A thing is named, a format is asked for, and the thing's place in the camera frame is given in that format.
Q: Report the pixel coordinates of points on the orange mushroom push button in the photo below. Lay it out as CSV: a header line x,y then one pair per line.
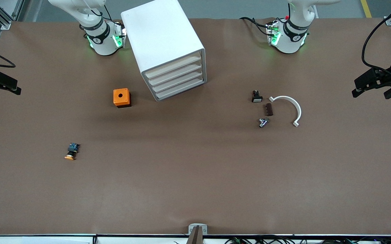
x,y
70,156

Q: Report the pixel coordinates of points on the white drawer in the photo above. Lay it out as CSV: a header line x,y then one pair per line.
x,y
173,68
175,75
176,81
179,87

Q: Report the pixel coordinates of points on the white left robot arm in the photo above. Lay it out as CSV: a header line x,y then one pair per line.
x,y
290,47

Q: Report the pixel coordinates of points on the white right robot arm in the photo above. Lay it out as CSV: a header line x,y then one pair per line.
x,y
105,47

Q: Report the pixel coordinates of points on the white drawer cabinet housing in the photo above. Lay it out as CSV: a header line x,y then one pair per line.
x,y
161,34

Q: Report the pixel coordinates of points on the white curved plastic clamp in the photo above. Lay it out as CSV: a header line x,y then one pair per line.
x,y
284,97

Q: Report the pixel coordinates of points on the brown terminal block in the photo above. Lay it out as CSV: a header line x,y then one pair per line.
x,y
269,109

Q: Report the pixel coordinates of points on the metal tee fitting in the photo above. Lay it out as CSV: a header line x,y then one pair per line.
x,y
262,123

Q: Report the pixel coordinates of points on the brown table cover sheet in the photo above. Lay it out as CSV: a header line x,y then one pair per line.
x,y
195,169

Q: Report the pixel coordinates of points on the orange black button enclosure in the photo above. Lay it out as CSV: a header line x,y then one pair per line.
x,y
116,100

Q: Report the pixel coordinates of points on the small black white-faced switch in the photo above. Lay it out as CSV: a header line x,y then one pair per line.
x,y
257,99

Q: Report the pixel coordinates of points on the white table edge rail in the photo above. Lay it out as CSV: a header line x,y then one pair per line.
x,y
46,240

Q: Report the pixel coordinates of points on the grey metal edge bracket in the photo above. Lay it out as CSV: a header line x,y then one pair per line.
x,y
203,228

